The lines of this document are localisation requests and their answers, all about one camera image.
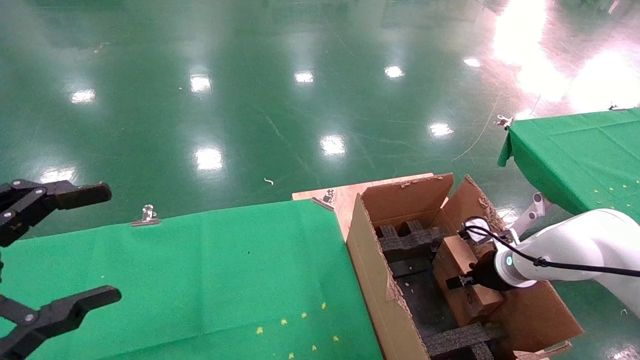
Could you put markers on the green table cloth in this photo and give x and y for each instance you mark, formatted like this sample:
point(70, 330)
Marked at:
point(175, 275)
point(575, 150)

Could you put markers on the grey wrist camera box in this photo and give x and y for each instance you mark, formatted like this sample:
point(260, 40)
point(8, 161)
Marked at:
point(478, 225)

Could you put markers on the grey camera mounting bracket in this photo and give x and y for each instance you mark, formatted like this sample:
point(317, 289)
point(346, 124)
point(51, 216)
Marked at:
point(507, 236)

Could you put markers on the notched black foam block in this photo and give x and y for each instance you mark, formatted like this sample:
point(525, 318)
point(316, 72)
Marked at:
point(410, 242)

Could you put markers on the large open brown carton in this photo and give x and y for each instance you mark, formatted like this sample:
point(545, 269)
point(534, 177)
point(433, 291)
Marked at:
point(370, 260)

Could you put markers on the white metal stand legs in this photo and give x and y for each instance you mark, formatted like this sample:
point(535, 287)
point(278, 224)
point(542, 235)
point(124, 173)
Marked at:
point(532, 212)

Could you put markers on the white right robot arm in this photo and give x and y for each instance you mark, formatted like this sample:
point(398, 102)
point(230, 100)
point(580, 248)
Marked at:
point(585, 240)

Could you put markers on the small brown cardboard box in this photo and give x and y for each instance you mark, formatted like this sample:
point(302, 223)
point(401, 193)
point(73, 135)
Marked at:
point(452, 260)

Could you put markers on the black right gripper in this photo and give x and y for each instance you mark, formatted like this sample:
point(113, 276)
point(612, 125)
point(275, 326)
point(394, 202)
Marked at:
point(484, 272)

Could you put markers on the flat black foam strip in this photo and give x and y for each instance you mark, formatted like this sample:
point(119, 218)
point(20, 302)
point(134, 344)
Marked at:
point(407, 267)

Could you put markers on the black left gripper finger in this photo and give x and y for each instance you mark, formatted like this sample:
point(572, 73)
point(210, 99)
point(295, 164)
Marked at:
point(60, 315)
point(75, 195)

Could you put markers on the long black foam bar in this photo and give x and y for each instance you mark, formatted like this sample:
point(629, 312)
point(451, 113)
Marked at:
point(460, 340)

